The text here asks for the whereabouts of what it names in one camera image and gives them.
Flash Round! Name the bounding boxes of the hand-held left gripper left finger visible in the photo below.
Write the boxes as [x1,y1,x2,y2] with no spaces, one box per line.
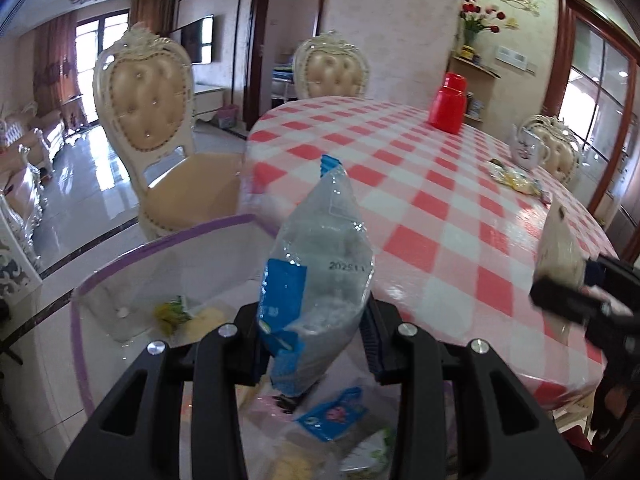
[55,302,272,480]

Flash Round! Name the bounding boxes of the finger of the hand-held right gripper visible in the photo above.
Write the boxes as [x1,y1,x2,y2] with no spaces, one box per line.
[530,277,607,326]
[585,255,632,289]

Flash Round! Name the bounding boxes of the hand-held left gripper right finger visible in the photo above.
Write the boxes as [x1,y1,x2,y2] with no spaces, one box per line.
[362,300,586,480]

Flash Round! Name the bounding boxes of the beige snack packet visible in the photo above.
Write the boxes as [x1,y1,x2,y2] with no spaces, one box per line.
[532,202,588,288]

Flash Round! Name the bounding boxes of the pale yellow snack piece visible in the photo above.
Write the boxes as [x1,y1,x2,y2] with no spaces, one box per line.
[185,307,226,346]

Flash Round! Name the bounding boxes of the clear blue-edged snack packet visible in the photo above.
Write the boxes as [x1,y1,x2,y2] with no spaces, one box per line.
[256,155,376,398]

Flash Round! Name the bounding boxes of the white box with purple rim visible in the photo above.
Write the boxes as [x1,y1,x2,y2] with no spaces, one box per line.
[70,214,451,480]

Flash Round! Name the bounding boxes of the person's right hand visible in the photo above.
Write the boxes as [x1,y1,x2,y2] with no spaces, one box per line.
[594,384,633,432]

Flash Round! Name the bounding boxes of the blue snack packet pink print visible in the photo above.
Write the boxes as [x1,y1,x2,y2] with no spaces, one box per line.
[295,387,368,442]

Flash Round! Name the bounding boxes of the green-yellow snack packet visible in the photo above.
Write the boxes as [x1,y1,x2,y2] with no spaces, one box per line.
[152,296,193,333]

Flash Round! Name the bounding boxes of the green-white snack packet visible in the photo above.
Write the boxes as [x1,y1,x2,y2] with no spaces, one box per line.
[342,427,396,478]

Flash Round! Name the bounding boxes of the pale yellow cake packet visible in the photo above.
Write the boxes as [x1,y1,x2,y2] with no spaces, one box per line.
[270,442,326,480]

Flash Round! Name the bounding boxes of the yellow-striped bread packet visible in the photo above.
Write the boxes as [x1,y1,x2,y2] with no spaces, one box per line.
[489,159,543,196]

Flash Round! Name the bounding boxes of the cream tufted dining chair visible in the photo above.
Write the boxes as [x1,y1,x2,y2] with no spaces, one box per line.
[92,22,251,241]
[292,32,371,101]
[517,115,581,183]

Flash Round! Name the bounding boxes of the white floral teapot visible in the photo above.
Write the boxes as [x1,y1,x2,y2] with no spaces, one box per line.
[510,124,548,168]

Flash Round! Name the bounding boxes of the red checkered tablecloth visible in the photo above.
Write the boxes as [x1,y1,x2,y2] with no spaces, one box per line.
[245,95,621,413]

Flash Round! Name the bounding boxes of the red plastic jar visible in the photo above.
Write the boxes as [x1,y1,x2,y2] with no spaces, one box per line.
[427,72,468,135]

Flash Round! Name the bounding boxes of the white carved partition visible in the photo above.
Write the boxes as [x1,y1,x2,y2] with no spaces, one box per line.
[0,195,43,306]

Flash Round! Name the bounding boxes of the white television console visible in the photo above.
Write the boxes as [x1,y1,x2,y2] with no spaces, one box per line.
[192,82,226,121]

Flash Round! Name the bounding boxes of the red flower bouquet in vase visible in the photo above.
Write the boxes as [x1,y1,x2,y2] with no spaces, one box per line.
[452,0,521,48]

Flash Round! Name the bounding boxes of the cream carved sofa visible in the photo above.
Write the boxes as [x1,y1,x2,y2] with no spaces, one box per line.
[0,102,66,201]

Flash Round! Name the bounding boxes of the brown curtain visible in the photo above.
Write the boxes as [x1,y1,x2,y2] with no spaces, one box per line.
[32,12,78,111]
[129,0,176,38]

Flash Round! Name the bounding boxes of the glass door with wooden frame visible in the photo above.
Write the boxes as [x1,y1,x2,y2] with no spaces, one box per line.
[542,0,640,221]

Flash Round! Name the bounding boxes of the wooden wall shelf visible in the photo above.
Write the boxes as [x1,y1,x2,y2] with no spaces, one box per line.
[447,52,501,123]

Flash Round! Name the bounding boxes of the white wall switch panel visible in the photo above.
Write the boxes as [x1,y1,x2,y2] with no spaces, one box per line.
[495,45,531,68]

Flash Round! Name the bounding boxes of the brown wooden door frame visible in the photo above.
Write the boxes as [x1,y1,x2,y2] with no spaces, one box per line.
[245,0,331,136]

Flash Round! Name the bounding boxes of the wall television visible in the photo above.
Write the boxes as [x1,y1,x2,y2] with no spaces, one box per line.
[180,15,215,65]

